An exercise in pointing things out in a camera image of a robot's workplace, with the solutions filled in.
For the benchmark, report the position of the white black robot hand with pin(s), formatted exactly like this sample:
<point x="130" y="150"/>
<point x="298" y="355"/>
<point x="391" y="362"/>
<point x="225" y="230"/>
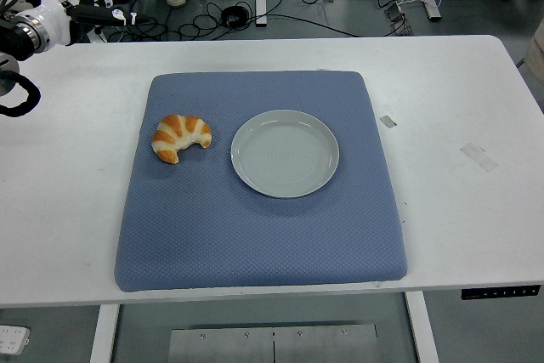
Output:
<point x="57" y="1"/>

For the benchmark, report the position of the golden striped croissant bread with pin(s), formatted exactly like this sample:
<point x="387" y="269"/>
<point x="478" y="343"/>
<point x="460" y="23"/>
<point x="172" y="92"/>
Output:
<point x="180" y="127"/>

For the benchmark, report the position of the round grey plate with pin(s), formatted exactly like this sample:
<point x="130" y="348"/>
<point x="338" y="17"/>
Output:
<point x="285" y="154"/>

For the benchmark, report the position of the blue quilted mat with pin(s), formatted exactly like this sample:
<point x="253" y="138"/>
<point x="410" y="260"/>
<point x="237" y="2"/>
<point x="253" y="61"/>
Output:
<point x="255" y="235"/>

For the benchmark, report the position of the white table leg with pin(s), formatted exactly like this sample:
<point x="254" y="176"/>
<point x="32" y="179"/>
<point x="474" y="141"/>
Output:
<point x="104" y="333"/>
<point x="423" y="329"/>

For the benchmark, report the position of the white power strip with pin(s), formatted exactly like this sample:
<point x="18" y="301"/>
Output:
<point x="13" y="339"/>

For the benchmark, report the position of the small grey tape strip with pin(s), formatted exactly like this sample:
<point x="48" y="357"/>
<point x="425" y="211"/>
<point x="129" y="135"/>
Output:
<point x="388" y="121"/>

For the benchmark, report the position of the large grey tape strip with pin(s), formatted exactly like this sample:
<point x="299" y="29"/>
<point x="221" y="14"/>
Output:
<point x="479" y="157"/>

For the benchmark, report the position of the beige fabric object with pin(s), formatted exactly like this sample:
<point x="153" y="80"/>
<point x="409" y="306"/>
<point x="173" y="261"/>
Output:
<point x="536" y="52"/>

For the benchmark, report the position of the black table control panel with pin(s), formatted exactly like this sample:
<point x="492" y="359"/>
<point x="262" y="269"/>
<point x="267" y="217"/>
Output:
<point x="501" y="292"/>

